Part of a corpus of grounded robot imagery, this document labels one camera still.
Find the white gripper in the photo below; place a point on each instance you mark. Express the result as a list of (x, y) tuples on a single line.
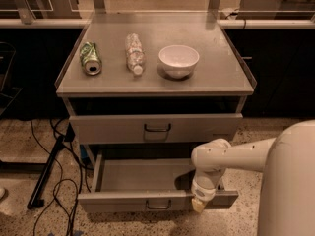
[(202, 193)]

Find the grey drawer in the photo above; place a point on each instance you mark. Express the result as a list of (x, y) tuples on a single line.
[(164, 128), (139, 185)]

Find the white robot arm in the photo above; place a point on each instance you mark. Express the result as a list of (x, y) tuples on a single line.
[(287, 162)]

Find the grey top drawer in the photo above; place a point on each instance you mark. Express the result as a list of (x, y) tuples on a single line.
[(164, 128)]

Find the grey drawer cabinet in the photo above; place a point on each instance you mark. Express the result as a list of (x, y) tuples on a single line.
[(220, 83)]

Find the white bowl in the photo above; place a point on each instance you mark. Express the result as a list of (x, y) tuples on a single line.
[(178, 61)]

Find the black floor stand bar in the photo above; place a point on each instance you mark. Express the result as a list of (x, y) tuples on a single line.
[(35, 200)]

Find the clear plastic water bottle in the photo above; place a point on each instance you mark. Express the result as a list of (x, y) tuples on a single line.
[(135, 56)]

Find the crushed green soda can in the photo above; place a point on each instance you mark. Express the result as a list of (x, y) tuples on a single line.
[(89, 58)]

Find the white counter rail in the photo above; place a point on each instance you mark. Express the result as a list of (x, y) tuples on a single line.
[(226, 24)]

